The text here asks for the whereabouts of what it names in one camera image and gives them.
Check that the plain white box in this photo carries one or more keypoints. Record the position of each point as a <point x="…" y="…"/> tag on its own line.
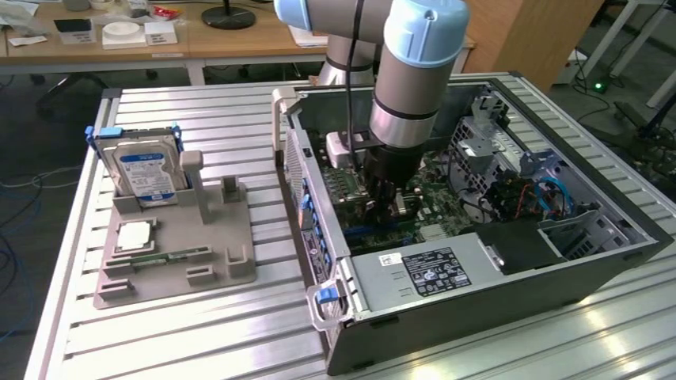
<point x="159" y="35"/>

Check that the blue case latch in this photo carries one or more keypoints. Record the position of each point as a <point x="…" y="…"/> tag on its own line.
<point x="326" y="296"/>

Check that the device with green light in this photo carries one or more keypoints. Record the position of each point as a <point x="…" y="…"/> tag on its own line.
<point x="598" y="85"/>

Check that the black round lamp base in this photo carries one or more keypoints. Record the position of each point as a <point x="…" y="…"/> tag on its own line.
<point x="230" y="19"/>

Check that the green RAM stick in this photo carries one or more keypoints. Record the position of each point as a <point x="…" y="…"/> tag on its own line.
<point x="164" y="257"/>

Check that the stack of white papers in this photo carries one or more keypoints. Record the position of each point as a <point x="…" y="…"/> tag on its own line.
<point x="306" y="39"/>

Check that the blue expansion slot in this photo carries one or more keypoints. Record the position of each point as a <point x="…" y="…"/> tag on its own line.
<point x="356" y="231"/>

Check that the grey parts rack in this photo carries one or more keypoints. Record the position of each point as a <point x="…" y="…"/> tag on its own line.
<point x="168" y="237"/>

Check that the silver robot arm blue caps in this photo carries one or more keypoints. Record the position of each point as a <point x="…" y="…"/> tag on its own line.
<point x="412" y="79"/>

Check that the white square dish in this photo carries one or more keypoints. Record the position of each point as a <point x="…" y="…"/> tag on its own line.
<point x="124" y="37"/>

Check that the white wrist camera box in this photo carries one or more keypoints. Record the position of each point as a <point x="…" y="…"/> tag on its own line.
<point x="340" y="150"/>

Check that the silver CPU chip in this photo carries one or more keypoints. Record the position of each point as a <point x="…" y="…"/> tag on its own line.
<point x="134" y="236"/>

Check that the red packet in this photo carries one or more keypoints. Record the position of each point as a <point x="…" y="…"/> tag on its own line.
<point x="164" y="12"/>

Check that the metal disk bay cage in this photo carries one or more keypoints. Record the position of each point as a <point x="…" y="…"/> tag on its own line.
<point x="467" y="130"/>

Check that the green motherboard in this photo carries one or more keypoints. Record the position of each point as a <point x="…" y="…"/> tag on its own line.
<point x="438" y="206"/>

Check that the black chair base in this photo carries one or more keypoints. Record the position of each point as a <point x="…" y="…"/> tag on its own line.
<point x="58" y="89"/>

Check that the wooden cabinet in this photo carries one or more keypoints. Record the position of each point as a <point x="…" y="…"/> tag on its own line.
<point x="528" y="39"/>

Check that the wooden desk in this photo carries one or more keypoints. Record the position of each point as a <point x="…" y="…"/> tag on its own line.
<point x="52" y="51"/>

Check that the hard disk in blue caddy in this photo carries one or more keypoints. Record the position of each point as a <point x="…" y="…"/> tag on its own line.
<point x="143" y="174"/>

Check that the silver chipset heatsink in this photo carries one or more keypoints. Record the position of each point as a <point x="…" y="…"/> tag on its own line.
<point x="435" y="233"/>

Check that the small paper note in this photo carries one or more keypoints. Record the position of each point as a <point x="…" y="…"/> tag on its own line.
<point x="27" y="40"/>

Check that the white desk frame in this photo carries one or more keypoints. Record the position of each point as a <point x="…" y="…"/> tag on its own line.
<point x="616" y="71"/>

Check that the black stand base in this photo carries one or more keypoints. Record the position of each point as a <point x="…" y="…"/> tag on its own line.
<point x="642" y="126"/>

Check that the grey disk bay tray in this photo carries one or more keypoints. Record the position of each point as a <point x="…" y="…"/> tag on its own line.
<point x="580" y="237"/>

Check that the black open PC case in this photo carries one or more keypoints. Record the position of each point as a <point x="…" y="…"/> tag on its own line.
<point x="475" y="336"/>

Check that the grey power supply unit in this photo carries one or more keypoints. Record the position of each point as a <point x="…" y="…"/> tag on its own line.
<point x="380" y="285"/>

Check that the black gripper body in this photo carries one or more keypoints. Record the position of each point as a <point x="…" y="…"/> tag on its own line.
<point x="394" y="164"/>

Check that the white box with black top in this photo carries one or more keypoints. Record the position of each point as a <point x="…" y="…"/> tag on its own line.
<point x="74" y="35"/>

